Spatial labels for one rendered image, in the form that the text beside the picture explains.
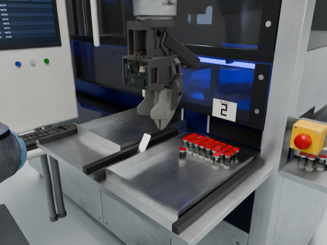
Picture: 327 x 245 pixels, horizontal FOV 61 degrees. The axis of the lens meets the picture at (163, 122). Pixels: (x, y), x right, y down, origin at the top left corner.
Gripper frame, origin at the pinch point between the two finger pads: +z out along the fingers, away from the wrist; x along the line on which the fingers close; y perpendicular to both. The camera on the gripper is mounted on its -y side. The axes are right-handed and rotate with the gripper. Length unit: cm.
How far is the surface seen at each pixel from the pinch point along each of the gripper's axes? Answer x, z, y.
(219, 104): -9.0, 6.1, -35.6
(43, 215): -133, 109, -19
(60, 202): -98, 80, -17
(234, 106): -3.6, 5.7, -35.6
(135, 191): -7.7, 19.6, 1.8
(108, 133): -45, 21, -17
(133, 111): -54, 19, -38
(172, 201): 0.1, 21.4, -3.1
